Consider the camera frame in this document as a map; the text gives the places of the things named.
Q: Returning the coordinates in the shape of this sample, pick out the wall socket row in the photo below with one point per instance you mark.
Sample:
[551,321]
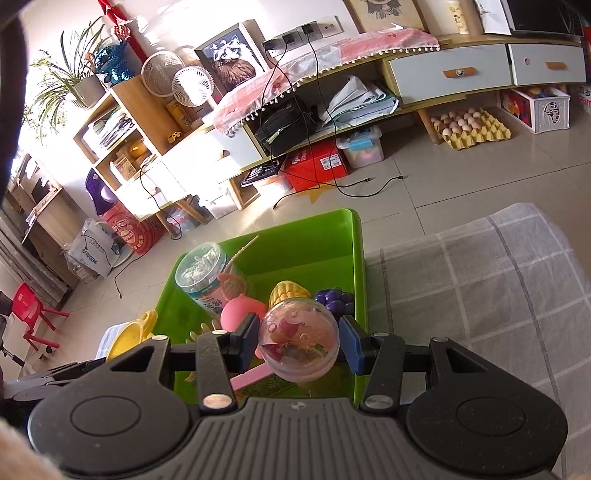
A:
[323,28]

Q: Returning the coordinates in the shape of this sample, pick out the yellow toy corn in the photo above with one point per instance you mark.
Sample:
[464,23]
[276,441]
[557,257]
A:
[288,293]

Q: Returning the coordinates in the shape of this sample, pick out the yellow bottle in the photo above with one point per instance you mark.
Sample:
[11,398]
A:
[180,115]

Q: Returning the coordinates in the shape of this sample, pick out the red plastic chair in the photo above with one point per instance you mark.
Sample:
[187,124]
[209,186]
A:
[27,300]

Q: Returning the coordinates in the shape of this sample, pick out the red cardboard box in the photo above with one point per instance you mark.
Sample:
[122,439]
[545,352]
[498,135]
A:
[318,161]

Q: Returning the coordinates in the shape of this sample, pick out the yellow toy car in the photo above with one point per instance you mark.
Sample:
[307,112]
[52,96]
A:
[174,136]

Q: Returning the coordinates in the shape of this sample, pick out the wooden shelf cabinet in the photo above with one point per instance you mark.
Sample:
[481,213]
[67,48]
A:
[138,97]

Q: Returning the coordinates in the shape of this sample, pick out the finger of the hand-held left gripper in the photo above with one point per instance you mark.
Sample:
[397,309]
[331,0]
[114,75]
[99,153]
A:
[78,369]

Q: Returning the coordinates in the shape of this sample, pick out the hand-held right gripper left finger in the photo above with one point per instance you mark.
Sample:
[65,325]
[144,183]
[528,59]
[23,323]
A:
[249,334]

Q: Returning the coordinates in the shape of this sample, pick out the clear plastic ball toy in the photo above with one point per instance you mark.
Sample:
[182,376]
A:
[300,341]

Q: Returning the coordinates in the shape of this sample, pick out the clear storage bin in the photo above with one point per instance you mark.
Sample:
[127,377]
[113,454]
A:
[184,219]

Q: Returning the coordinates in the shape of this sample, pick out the framed cartoon poster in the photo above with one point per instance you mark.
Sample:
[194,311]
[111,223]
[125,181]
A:
[383,11]

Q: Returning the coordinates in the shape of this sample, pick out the purple toy grapes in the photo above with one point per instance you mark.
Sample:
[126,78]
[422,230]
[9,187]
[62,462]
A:
[334,300]

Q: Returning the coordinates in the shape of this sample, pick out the black keyboard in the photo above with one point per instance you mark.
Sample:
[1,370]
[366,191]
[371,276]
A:
[261,173]

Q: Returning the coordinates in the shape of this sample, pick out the purple bag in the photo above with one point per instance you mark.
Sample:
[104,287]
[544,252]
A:
[99,194]

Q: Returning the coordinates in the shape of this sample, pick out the beige round fan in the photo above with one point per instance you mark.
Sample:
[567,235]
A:
[159,71]

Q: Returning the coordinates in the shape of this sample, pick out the stack of folded papers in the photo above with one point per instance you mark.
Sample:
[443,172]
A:
[355,101]

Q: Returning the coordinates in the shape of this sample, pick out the clear cotton swab jar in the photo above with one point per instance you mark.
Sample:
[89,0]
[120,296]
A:
[203,277]

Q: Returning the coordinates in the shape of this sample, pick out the black television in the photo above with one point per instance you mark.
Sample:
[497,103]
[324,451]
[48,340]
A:
[545,16]

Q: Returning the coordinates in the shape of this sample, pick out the pink plastic card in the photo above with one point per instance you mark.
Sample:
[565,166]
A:
[247,381]

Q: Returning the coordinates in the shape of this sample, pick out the pink fringed cloth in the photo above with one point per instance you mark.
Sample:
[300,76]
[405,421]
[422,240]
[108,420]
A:
[286,78]

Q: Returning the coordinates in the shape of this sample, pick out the grey checked blanket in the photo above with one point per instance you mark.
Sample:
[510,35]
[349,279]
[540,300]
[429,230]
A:
[485,300]

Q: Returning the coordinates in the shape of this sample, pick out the pink rubber duck toy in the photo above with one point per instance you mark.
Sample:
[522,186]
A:
[238,314]

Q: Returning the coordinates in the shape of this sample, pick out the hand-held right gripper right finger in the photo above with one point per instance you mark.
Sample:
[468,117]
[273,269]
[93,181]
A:
[352,341]

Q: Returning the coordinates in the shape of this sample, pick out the framed cat picture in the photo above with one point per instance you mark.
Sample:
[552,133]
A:
[235,60]

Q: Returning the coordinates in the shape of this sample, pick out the black bag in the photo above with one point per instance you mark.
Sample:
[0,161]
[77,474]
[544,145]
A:
[286,124]

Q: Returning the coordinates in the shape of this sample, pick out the pile of shelf papers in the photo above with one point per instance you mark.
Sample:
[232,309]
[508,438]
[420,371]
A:
[111,131]

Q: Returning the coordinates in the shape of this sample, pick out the green plastic box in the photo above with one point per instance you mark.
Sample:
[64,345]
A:
[295,249]

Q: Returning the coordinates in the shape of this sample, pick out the wooden desk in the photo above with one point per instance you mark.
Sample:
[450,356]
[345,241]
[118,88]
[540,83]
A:
[51,226]

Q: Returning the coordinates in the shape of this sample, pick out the beige curtain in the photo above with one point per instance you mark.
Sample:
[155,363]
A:
[23,263]

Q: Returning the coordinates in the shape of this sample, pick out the clear lidded storage box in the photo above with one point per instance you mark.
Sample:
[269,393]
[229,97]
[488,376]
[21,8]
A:
[362,150]

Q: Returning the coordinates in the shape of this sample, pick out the white shopping bag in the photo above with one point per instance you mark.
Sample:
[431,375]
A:
[92,249]

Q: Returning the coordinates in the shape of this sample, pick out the wooden television cabinet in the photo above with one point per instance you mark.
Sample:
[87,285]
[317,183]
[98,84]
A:
[429,74]

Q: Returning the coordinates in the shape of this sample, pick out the blue ornament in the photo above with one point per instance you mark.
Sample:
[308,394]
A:
[115,62]

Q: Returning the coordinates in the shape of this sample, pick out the white round fan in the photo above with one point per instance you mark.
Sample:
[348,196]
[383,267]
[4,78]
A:
[194,85]

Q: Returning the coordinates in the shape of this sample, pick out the potted green plant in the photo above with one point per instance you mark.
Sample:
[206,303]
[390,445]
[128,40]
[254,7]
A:
[87,90]

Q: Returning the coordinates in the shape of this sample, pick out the yellow egg tray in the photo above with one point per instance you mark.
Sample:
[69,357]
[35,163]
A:
[471,129]

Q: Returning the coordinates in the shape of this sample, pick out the white plastic toy crate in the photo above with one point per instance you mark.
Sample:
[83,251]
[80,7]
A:
[549,113]

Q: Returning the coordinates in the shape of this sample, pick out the printed paper cup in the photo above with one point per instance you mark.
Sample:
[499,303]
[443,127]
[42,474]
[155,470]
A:
[457,18]

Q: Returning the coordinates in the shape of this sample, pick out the red hanging knot decoration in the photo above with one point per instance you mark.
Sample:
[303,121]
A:
[124,32]

